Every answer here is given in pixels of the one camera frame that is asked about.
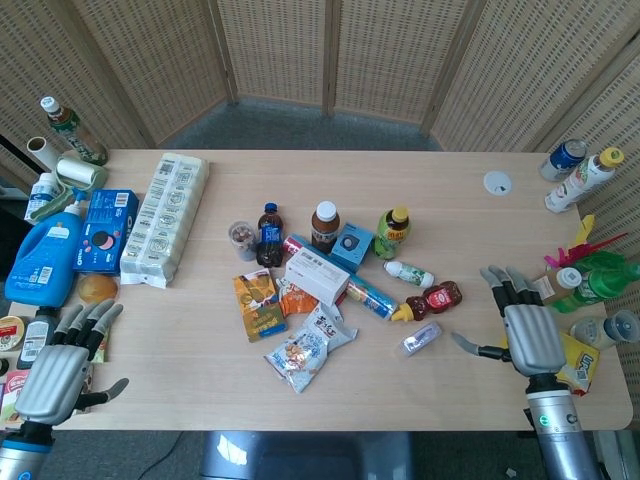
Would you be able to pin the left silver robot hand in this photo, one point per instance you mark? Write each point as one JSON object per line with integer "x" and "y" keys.
{"x": 52, "y": 380}

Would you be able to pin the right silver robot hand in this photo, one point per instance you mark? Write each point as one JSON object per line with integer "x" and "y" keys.
{"x": 532, "y": 337}

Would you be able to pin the green bottle yellow cap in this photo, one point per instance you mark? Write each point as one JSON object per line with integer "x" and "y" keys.
{"x": 392, "y": 235}

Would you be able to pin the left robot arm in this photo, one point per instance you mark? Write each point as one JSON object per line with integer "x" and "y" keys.
{"x": 20, "y": 455}

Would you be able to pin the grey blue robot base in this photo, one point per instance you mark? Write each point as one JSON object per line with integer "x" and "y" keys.
{"x": 305, "y": 457}

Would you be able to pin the dark bottle white label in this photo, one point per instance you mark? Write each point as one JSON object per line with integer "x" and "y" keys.
{"x": 34, "y": 337}

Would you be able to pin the brown juice bottle white cap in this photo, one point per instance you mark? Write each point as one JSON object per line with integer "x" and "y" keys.
{"x": 557, "y": 285}

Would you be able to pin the green soda bottle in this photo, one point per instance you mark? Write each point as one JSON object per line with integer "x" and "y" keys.
{"x": 600, "y": 285}

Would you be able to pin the honey bear bottle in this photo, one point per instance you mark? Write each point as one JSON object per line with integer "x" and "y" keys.
{"x": 435, "y": 299}

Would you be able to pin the blue detergent bottle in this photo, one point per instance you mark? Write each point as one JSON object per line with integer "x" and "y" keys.
{"x": 42, "y": 260}

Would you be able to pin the small white bottle green label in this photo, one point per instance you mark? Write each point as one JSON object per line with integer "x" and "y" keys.
{"x": 410, "y": 273}

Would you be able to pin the white bottle yellow cap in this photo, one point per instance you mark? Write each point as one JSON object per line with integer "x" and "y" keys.
{"x": 580, "y": 181}

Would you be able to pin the small white bottle blue label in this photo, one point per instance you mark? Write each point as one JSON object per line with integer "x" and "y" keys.
{"x": 40, "y": 197}

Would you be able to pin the tea bottle white cap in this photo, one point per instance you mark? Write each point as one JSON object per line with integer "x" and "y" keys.
{"x": 75, "y": 135}

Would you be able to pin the cola bottle blue cap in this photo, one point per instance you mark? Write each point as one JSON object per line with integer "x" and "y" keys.
{"x": 270, "y": 237}

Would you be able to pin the pink white carton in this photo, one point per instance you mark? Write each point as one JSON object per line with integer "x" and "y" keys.
{"x": 9, "y": 395}

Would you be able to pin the yellow Lipton tea box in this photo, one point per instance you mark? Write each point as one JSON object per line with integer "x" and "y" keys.
{"x": 580, "y": 365}

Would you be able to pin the green red snack packet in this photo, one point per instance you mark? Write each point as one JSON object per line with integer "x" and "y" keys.
{"x": 102, "y": 350}

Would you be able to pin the round red white tin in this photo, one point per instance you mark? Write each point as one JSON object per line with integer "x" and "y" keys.
{"x": 11, "y": 332}

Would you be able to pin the clear jar grey lid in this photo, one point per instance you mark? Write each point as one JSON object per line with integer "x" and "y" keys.
{"x": 605, "y": 330}

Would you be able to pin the colourful feather shuttlecock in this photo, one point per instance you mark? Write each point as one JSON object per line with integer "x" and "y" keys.
{"x": 570, "y": 255}

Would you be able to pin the wrapped orange bun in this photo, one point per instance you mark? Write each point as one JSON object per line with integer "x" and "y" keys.
{"x": 97, "y": 289}

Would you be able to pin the clear plastic packet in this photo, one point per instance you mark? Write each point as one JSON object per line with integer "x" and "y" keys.
{"x": 421, "y": 339}

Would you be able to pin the blue Oreo box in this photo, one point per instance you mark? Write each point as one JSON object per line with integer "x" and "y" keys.
{"x": 102, "y": 235}

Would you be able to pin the blue chip tube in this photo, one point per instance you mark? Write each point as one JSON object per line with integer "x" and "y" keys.
{"x": 372, "y": 299}

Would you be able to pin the blue drink can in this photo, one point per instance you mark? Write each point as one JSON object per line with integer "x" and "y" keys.
{"x": 562, "y": 161}

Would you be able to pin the long white cracker package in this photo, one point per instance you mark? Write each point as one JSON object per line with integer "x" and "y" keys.
{"x": 165, "y": 220}

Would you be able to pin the small blue box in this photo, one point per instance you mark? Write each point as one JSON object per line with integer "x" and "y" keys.
{"x": 352, "y": 247}

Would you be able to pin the white snack bag red print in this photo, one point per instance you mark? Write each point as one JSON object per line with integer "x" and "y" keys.
{"x": 327, "y": 327}

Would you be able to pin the green lint roller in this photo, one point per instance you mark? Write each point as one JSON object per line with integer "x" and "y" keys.
{"x": 80, "y": 175}

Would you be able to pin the orange snack packet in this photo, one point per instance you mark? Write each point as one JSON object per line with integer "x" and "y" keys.
{"x": 297, "y": 302}
{"x": 257, "y": 307}

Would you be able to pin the white rectangular box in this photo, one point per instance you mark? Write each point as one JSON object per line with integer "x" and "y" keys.
{"x": 317, "y": 275}

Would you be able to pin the white cardboard tube roll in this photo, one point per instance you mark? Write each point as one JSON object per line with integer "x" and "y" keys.
{"x": 45, "y": 152}

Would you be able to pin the clear cup of nuts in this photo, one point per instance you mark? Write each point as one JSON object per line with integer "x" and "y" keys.
{"x": 243, "y": 242}

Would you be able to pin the white blue nut snack bag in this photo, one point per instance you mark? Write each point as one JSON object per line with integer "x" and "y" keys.
{"x": 297, "y": 360}

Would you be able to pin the bamboo folding screen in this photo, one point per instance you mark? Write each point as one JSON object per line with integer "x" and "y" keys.
{"x": 280, "y": 50}

